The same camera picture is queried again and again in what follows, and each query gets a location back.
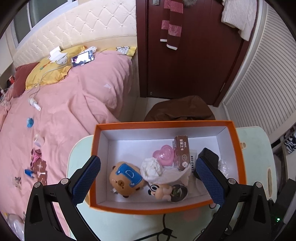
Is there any clear bubble wrap ball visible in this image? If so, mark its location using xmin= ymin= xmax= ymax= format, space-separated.
xmin=218 ymin=159 xmax=229 ymax=177

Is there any cartoon figure keychain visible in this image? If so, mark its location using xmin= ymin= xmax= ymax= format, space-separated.
xmin=148 ymin=184 xmax=188 ymax=203

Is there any brown snack box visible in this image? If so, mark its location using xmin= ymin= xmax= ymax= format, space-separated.
xmin=173 ymin=135 xmax=190 ymax=171

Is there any brown capybara plush toy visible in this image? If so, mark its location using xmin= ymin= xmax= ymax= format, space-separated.
xmin=109 ymin=162 xmax=146 ymax=198

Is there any pink heart-shaped case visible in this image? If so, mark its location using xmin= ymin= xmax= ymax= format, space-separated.
xmin=152 ymin=145 xmax=174 ymax=166

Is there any white tissue ball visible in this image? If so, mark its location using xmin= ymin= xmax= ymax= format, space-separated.
xmin=140 ymin=157 xmax=164 ymax=182

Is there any orange cardboard box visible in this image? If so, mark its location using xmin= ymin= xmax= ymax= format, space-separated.
xmin=89 ymin=120 xmax=246 ymax=215

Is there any brown patterned card pack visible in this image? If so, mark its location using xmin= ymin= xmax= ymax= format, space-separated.
xmin=32 ymin=158 xmax=48 ymax=186

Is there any pink bed duvet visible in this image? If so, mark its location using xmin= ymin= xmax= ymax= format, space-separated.
xmin=1 ymin=51 xmax=133 ymax=217

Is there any blue hair clip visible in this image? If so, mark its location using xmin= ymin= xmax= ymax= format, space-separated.
xmin=27 ymin=118 xmax=34 ymax=128

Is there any brown bag on floor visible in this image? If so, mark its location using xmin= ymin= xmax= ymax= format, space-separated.
xmin=144 ymin=95 xmax=215 ymax=121

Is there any white slatted closet door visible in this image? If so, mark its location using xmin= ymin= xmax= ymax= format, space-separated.
xmin=224 ymin=4 xmax=295 ymax=143

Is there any yellow pillow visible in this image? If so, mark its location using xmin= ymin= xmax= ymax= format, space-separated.
xmin=25 ymin=45 xmax=86 ymax=90

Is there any dark red pillow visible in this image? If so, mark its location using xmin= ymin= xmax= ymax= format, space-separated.
xmin=12 ymin=62 xmax=39 ymax=98

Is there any dark red wooden door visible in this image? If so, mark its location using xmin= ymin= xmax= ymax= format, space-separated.
xmin=136 ymin=1 xmax=250 ymax=107

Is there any white tissue pack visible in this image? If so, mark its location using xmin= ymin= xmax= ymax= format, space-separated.
xmin=49 ymin=46 xmax=68 ymax=65

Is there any blue white snack packet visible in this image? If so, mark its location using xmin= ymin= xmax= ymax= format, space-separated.
xmin=71 ymin=50 xmax=94 ymax=67

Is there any red pink striped scarf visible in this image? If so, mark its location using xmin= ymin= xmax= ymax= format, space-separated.
xmin=160 ymin=0 xmax=184 ymax=50

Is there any white knitted sweater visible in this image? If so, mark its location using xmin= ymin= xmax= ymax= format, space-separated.
xmin=221 ymin=0 xmax=257 ymax=41

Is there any cream tufted headboard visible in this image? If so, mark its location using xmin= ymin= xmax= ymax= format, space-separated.
xmin=13 ymin=1 xmax=137 ymax=67

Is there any window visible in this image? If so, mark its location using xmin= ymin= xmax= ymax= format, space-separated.
xmin=11 ymin=0 xmax=78 ymax=47

